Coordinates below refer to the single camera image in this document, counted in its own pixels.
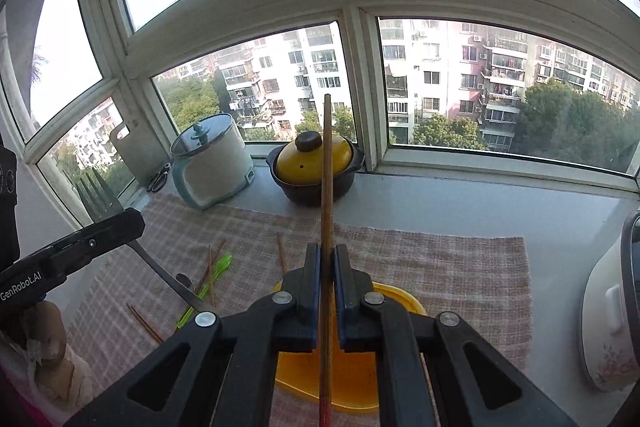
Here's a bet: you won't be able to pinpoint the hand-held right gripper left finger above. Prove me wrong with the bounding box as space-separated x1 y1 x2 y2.
64 243 323 427

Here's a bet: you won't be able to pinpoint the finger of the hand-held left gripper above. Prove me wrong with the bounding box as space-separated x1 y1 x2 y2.
45 208 147 280

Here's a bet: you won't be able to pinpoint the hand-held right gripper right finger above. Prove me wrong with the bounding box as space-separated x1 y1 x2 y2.
334 244 578 427

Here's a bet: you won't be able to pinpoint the metal fork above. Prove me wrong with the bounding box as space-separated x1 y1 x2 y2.
75 168 210 312

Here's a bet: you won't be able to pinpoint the yellow plastic container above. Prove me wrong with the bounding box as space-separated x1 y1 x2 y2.
272 282 428 414

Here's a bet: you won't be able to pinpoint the green plastic spoon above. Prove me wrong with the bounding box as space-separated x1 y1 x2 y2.
177 254 233 330

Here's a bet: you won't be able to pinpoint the person's left hand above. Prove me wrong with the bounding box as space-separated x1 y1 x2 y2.
15 299 96 413

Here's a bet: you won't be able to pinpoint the white cutting board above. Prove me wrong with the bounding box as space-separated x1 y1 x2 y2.
109 123 151 202

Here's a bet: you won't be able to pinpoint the pink checked cloth mat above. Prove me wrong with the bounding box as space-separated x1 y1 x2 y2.
65 192 533 427

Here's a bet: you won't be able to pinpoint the teal white electric pot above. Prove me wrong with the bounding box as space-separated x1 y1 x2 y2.
170 112 256 211

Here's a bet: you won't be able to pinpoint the black clay pot yellow lid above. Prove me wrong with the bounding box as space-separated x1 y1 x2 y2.
266 131 366 208

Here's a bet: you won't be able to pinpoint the white floral rice cooker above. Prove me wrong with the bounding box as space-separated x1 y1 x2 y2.
580 211 640 393

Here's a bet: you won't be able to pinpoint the black handled scissors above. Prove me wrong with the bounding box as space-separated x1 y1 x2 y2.
146 162 172 194

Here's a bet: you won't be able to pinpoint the white window frame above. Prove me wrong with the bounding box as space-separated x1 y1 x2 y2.
0 0 640 192

